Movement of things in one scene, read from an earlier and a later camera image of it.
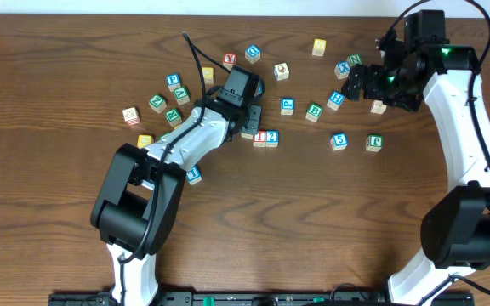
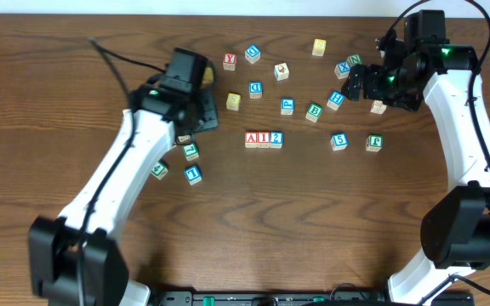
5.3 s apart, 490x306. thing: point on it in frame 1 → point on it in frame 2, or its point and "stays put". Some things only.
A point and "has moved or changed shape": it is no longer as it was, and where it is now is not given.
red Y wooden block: [229, 59] stays put
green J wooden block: [374, 143] stays put
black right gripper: [373, 73] stays put
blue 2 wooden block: [272, 138] has moved or changed shape
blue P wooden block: [287, 106] stays put
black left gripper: [256, 121] → [210, 120]
